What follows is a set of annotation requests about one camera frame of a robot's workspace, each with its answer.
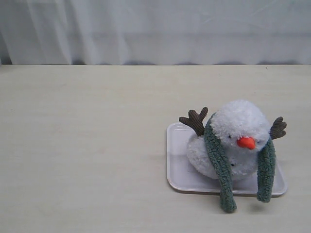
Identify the white plush snowman toy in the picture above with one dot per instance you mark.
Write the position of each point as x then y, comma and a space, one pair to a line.
241, 130

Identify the white square tray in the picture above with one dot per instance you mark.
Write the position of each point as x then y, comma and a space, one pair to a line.
184, 178

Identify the green fuzzy scarf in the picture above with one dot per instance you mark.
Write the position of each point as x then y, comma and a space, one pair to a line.
265, 163

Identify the white backdrop curtain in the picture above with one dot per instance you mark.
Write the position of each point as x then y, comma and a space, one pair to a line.
155, 32

